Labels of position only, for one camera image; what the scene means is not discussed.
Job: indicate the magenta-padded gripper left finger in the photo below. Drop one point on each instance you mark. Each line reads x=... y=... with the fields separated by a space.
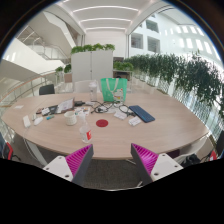
x=78 y=160

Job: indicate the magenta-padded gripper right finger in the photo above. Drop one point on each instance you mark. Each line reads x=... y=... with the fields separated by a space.
x=146 y=160

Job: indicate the clear plastic water bottle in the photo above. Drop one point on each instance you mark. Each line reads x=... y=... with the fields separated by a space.
x=85 y=132

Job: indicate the small clear plastic packet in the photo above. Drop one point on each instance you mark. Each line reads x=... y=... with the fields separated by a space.
x=135 y=120

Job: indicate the white grid-pattern mug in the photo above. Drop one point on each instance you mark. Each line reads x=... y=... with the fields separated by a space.
x=70 y=118

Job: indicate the flat round red coaster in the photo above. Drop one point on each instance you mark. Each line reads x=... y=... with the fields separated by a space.
x=102 y=123

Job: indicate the dark blue keyboard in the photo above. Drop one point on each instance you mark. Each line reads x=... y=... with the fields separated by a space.
x=141 y=113

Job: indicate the colourful sticker sheet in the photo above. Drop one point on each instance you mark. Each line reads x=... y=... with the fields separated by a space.
x=81 y=110

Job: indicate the small green blue packet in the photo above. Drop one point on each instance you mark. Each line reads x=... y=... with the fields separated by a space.
x=50 y=117

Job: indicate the white printed card packet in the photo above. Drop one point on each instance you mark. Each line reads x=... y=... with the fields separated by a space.
x=120 y=115

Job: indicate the open white booklet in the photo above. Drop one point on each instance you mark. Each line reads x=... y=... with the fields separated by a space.
x=65 y=105

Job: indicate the small black box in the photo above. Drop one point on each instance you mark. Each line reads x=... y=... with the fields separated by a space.
x=79 y=103

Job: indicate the black flat case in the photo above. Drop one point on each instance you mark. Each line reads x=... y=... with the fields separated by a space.
x=50 y=109

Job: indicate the tall clear white-lidded bottle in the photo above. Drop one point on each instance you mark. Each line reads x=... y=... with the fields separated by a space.
x=93 y=90

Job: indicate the red black office chair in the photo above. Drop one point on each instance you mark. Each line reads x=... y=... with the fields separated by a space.
x=7 y=150

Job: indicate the white chair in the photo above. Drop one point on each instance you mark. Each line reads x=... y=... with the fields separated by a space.
x=82 y=86

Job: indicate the green tote bag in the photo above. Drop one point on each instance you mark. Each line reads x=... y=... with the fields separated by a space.
x=111 y=91

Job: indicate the white paper slip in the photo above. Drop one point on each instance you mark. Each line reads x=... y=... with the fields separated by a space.
x=18 y=107

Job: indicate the low planter with plants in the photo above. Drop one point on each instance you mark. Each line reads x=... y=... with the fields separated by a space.
x=64 y=69

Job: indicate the long green plant hedge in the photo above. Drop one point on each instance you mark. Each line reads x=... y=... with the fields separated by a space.
x=190 y=75

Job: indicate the white cabinet with plants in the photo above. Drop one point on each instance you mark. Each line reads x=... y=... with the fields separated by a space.
x=91 y=65

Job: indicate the ceiling light strips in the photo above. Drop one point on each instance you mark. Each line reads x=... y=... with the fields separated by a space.
x=106 y=19

